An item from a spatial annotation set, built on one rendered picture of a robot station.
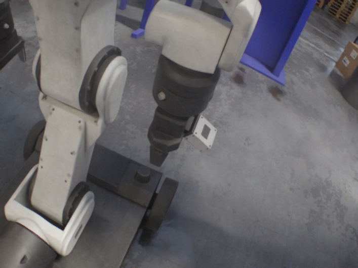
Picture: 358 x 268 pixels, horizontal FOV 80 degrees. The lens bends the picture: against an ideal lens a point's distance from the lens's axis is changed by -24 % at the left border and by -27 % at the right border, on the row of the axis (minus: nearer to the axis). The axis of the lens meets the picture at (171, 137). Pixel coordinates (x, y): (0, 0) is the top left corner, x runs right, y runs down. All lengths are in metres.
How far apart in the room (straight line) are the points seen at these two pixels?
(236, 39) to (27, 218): 0.58
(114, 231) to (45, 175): 0.28
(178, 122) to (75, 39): 0.21
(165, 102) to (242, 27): 0.17
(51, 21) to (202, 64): 0.25
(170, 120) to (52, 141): 0.31
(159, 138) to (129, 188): 0.44
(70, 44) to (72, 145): 0.25
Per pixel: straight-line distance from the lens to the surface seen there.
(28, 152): 1.02
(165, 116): 0.41
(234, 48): 0.30
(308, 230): 1.38
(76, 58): 0.45
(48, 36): 0.46
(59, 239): 0.63
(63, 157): 0.61
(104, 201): 0.86
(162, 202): 0.86
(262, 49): 2.33
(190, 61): 0.33
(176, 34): 0.32
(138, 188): 0.85
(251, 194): 1.27
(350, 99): 2.99
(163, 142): 0.43
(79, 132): 0.58
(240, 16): 0.28
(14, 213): 0.68
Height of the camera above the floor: 0.93
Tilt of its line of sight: 45 degrees down
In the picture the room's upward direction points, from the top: 20 degrees clockwise
